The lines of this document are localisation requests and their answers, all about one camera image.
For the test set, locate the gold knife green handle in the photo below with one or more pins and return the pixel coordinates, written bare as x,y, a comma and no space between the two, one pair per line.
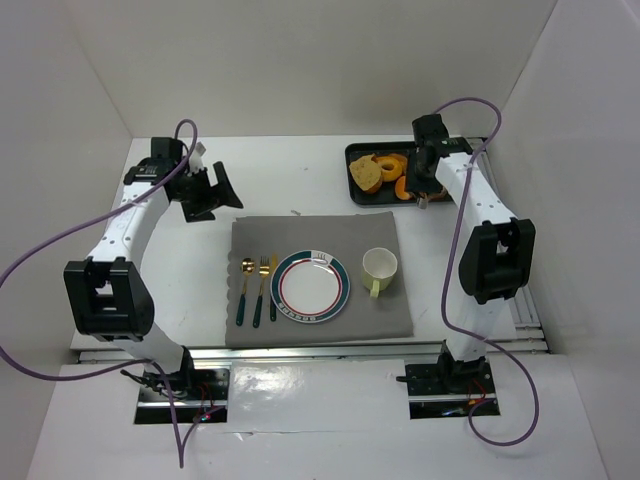
272,305

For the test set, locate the small orange bread roll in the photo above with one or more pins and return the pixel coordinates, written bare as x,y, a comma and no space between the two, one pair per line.
400,190

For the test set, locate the grey cloth placemat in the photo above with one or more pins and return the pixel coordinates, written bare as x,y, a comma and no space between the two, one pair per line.
347,238

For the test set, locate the seeded bread slice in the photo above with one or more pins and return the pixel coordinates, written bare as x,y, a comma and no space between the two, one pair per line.
366,173

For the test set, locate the brown crust bread slice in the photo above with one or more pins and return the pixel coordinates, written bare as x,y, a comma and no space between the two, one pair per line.
441,196

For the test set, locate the aluminium rail right side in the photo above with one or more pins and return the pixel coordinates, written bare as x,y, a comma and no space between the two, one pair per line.
525,310

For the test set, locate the white plate green red rim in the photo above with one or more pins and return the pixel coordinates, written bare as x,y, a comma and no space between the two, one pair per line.
311,287

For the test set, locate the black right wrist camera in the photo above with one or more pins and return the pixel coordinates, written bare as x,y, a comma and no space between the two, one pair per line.
428,128

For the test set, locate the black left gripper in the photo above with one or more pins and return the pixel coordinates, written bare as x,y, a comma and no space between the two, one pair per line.
203,192

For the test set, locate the pale green mug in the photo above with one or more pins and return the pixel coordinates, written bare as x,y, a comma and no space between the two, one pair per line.
379,267

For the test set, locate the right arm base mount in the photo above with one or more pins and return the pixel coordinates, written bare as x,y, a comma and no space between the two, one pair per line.
432,397

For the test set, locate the gold fork green handle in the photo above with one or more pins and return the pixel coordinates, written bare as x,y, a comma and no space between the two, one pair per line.
264,272

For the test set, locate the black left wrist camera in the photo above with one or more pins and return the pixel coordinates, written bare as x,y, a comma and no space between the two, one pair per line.
166,152

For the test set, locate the aluminium rail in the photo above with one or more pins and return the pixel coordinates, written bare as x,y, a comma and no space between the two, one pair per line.
525,310
527,345

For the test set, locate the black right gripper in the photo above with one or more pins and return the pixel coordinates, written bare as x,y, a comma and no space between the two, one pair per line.
417,185

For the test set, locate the silver metal tongs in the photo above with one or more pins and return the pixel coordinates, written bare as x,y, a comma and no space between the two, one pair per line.
422,200

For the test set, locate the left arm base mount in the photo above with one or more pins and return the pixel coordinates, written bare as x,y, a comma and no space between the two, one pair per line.
205,399

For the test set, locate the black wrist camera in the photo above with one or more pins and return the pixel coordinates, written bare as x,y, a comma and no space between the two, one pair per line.
428,128
166,152

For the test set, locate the gold spoon green handle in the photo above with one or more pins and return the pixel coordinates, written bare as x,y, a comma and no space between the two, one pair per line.
247,268

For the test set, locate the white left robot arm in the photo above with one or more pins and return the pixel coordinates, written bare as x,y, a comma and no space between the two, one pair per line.
108,297

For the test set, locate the orange glazed donut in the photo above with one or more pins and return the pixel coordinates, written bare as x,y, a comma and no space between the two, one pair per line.
392,166

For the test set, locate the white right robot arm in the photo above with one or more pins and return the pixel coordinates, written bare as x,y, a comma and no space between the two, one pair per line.
461,355

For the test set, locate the aluminium rail front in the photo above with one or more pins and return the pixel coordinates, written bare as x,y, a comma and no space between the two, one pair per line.
527,345

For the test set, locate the black food tray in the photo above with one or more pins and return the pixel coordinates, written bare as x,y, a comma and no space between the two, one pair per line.
385,196

